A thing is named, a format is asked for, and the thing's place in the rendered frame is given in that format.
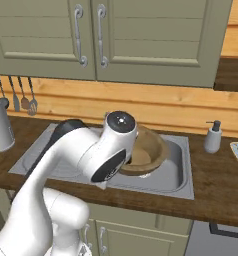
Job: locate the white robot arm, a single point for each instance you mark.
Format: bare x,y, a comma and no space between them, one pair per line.
57,173

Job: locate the wooden bowl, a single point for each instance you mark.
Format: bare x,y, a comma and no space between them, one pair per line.
154,146

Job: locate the steel sink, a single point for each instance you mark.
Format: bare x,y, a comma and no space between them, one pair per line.
172,166

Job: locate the olive panel under sink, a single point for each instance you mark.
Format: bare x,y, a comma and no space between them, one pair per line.
131,215

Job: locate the olive upper cupboard door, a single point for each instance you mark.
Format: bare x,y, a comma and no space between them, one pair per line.
37,36
157,36

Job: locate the olive cupboard door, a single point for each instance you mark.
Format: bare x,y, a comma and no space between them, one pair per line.
91,240
157,36
37,36
141,241

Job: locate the olive lower cupboard door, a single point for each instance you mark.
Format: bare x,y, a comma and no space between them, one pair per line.
91,240
141,241

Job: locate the hanging slotted grey turner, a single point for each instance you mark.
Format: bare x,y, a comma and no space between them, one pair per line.
32,106

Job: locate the grey soap dispenser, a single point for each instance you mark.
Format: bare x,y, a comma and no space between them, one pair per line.
212,140

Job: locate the hanging brown spoon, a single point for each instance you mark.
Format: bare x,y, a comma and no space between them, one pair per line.
24,102

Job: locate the hanging grey spatula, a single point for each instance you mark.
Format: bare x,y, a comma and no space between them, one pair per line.
15,101

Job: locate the hanging dark ladle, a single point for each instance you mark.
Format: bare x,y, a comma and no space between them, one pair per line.
3,101

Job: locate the grey dishwasher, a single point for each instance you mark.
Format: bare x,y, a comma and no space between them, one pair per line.
217,243

